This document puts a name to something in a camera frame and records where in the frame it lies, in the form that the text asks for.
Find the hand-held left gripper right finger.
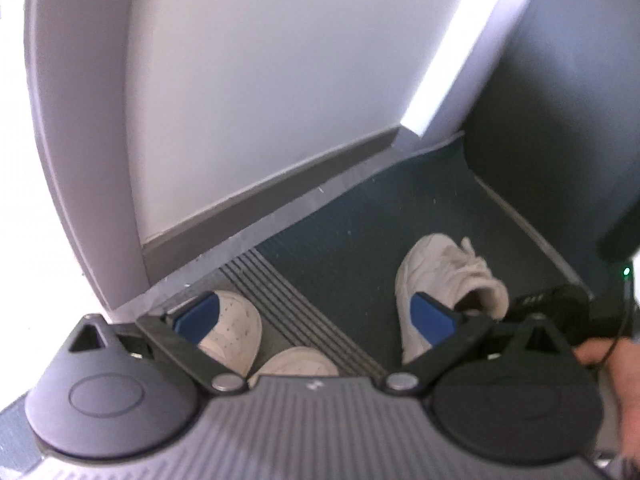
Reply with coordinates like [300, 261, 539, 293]
[384, 292, 568, 392]

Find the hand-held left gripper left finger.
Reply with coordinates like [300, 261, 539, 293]
[70, 292, 248, 393]

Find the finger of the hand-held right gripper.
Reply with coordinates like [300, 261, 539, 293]
[500, 285, 593, 341]

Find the cream sneaker dark swoosh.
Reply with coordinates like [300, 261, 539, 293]
[247, 346, 341, 388]
[197, 290, 263, 376]

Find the white chunky sneaker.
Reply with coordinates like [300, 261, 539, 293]
[395, 232, 510, 366]

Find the person's right hand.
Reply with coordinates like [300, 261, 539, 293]
[574, 336, 640, 461]

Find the black entrance door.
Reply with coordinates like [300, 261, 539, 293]
[465, 0, 640, 281]

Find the thin black cable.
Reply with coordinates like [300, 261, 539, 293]
[597, 277, 633, 368]

